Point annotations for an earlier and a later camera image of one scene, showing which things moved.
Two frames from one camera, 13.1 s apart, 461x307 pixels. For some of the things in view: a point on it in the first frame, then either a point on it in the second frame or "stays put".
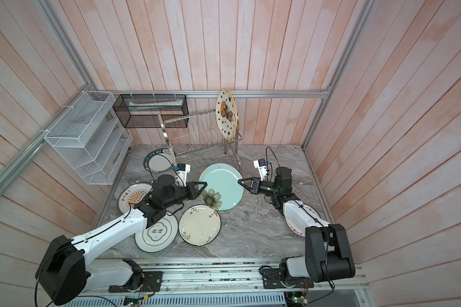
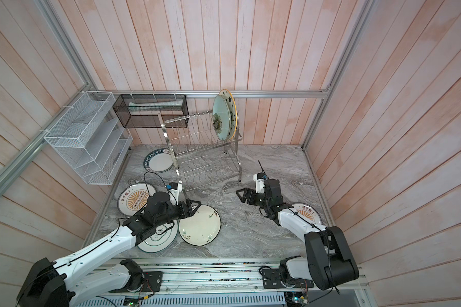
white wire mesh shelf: [92, 139] stays put
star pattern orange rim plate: [226, 113] stays put
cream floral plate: [200, 225] stays put
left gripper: [191, 186] -> [189, 208]
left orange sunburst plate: [132, 195] stays put
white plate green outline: [159, 236] stays put
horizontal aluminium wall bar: [260, 91] stays put
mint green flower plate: [224, 179] -> [221, 117]
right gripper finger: [247, 183] -> [242, 199]
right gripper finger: [246, 179] -> [246, 194]
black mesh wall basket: [152, 110] stays put
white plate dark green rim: [159, 162] stays put
